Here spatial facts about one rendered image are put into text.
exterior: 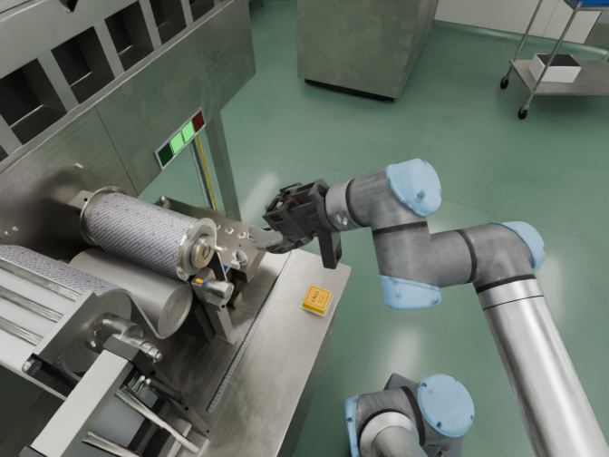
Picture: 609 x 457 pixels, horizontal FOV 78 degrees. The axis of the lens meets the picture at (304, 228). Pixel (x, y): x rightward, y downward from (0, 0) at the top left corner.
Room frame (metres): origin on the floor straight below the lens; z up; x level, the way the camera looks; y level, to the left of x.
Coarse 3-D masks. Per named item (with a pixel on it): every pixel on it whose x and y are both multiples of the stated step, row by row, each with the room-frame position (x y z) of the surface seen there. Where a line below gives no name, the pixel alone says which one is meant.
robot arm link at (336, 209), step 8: (336, 184) 0.41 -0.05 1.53; (344, 184) 0.39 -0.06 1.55; (328, 192) 0.39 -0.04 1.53; (336, 192) 0.39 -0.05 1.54; (344, 192) 0.38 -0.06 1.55; (328, 200) 0.38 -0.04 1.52; (336, 200) 0.37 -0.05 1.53; (344, 200) 0.37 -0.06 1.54; (328, 208) 0.37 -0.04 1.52; (336, 208) 0.37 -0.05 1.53; (344, 208) 0.36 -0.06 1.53; (328, 216) 0.37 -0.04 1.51; (336, 216) 0.36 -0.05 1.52; (344, 216) 0.36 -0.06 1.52; (336, 224) 0.36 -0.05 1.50; (344, 224) 0.34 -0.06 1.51; (352, 224) 0.35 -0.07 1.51
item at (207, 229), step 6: (102, 198) 0.59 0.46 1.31; (96, 204) 0.58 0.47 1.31; (90, 210) 0.56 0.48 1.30; (90, 216) 0.55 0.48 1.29; (198, 228) 0.51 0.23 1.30; (204, 228) 0.52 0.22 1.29; (210, 228) 0.53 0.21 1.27; (192, 234) 0.49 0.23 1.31; (198, 234) 0.50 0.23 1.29; (210, 234) 0.53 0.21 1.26; (192, 240) 0.48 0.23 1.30; (186, 246) 0.46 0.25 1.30; (192, 246) 0.47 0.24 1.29; (186, 252) 0.45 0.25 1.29; (186, 258) 0.45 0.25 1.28; (186, 264) 0.44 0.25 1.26; (186, 270) 0.44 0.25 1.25; (192, 270) 0.45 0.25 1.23; (198, 270) 0.47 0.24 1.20
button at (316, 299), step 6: (312, 288) 0.58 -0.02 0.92; (318, 288) 0.58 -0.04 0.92; (306, 294) 0.56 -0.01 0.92; (312, 294) 0.56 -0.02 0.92; (318, 294) 0.56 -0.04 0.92; (324, 294) 0.56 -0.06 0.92; (330, 294) 0.56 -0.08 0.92; (306, 300) 0.54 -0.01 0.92; (312, 300) 0.54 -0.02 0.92; (318, 300) 0.54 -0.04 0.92; (324, 300) 0.54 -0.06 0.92; (306, 306) 0.53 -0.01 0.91; (312, 306) 0.52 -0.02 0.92; (318, 306) 0.52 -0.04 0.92; (324, 306) 0.52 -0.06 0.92; (318, 312) 0.51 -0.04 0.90; (324, 312) 0.51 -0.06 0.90
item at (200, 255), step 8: (200, 240) 0.49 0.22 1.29; (208, 240) 0.50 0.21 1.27; (192, 248) 0.47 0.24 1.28; (200, 248) 0.47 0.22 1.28; (208, 248) 0.50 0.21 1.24; (192, 256) 0.46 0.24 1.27; (200, 256) 0.47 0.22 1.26; (208, 256) 0.49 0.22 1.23; (192, 264) 0.45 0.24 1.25; (200, 264) 0.46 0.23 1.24
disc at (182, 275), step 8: (192, 224) 0.50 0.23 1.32; (200, 224) 0.52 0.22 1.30; (208, 224) 0.54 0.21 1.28; (192, 232) 0.49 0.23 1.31; (216, 232) 0.55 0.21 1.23; (184, 240) 0.47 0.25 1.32; (184, 248) 0.46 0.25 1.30; (176, 264) 0.43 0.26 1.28; (184, 272) 0.44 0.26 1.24; (184, 280) 0.43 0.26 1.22
